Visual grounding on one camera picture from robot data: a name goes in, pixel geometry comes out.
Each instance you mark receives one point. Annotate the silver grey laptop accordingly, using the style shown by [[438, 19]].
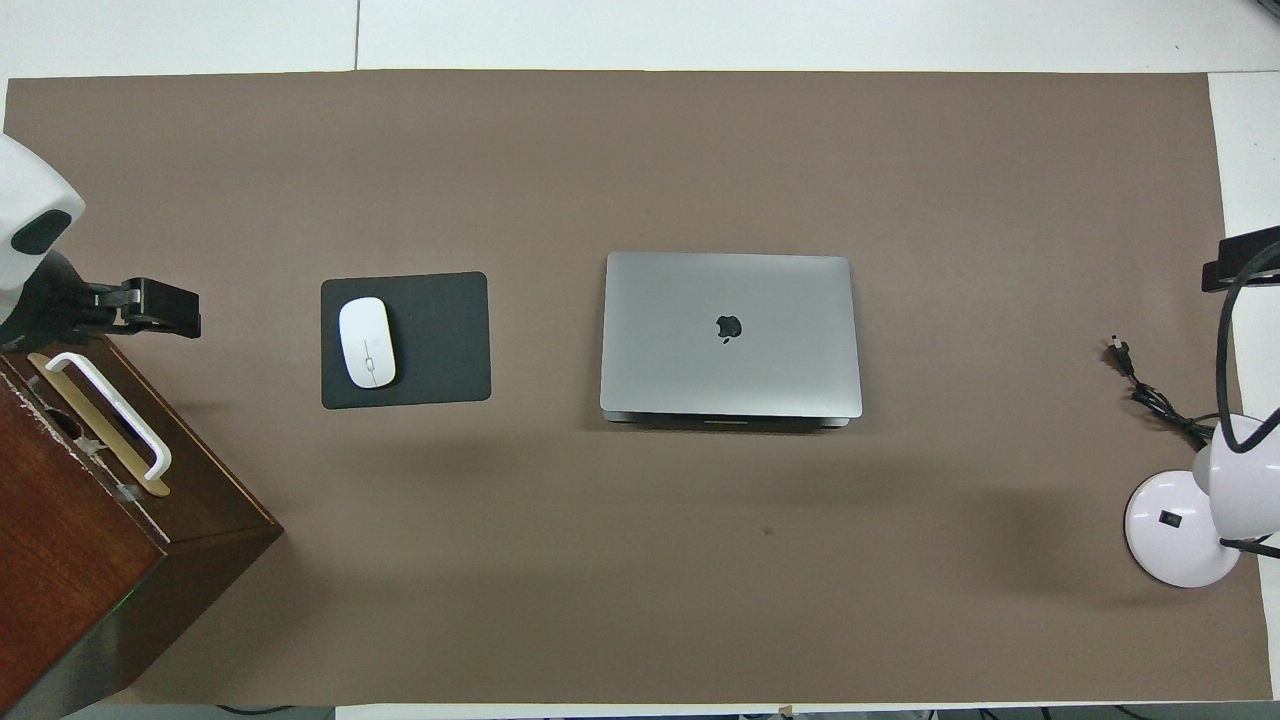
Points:
[[680, 340]]

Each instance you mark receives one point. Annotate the brown table mat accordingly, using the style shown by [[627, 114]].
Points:
[[700, 580]]

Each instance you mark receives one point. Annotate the dark brown wooden box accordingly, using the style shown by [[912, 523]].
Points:
[[80, 560]]

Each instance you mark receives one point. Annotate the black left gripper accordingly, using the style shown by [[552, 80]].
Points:
[[55, 300]]

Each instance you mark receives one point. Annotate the black mouse pad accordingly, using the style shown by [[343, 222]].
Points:
[[440, 340]]

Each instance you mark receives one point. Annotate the white computer mouse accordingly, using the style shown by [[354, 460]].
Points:
[[367, 342]]

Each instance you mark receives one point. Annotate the white desk lamp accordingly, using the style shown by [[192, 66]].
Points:
[[1165, 520]]

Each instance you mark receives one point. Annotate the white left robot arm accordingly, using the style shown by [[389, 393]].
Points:
[[30, 190]]

